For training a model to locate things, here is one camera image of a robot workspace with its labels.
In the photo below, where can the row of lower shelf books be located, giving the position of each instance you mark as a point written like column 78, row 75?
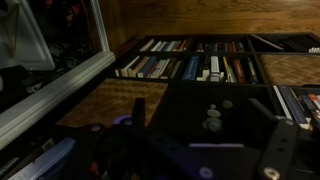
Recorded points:
column 150, row 67

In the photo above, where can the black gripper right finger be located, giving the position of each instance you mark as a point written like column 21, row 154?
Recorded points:
column 276, row 136

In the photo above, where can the black cube bookshelf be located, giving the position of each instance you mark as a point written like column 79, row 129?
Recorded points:
column 199, row 131

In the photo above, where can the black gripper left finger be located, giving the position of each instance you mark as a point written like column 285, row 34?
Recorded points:
column 138, row 113

